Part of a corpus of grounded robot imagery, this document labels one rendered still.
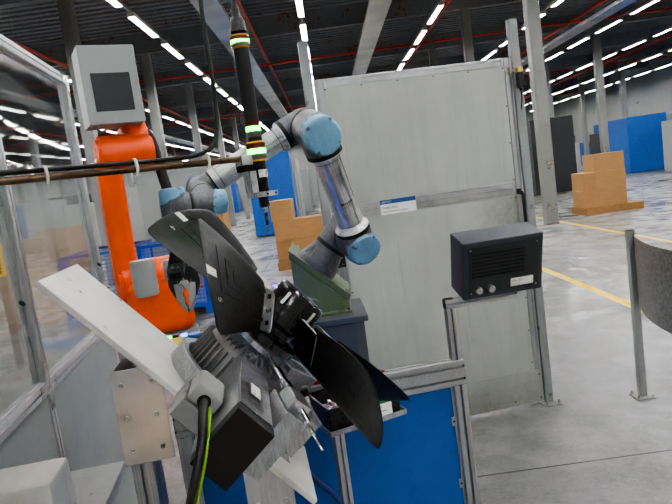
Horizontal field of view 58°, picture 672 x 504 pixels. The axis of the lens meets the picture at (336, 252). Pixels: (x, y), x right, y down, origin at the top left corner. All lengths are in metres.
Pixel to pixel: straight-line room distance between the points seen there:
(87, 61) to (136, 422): 4.24
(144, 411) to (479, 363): 2.55
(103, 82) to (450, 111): 2.95
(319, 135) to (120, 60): 3.70
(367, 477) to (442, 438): 0.27
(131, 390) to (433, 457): 1.08
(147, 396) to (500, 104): 2.70
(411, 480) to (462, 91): 2.15
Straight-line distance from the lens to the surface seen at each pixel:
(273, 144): 1.93
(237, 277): 1.14
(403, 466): 2.03
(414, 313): 3.41
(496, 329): 3.59
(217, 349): 1.30
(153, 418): 1.33
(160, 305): 5.22
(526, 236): 1.91
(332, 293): 2.11
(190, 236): 1.40
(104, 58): 5.34
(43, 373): 2.00
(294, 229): 10.63
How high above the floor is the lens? 1.47
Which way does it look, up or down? 7 degrees down
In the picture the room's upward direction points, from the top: 8 degrees counter-clockwise
